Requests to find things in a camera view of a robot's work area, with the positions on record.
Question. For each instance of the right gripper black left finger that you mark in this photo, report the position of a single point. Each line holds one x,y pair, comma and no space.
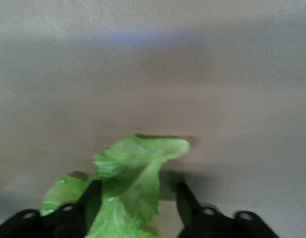
68,220

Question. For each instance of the green lettuce leaf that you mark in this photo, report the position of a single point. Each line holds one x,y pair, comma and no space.
142,161

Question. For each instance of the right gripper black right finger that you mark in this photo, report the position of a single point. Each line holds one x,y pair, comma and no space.
204,223

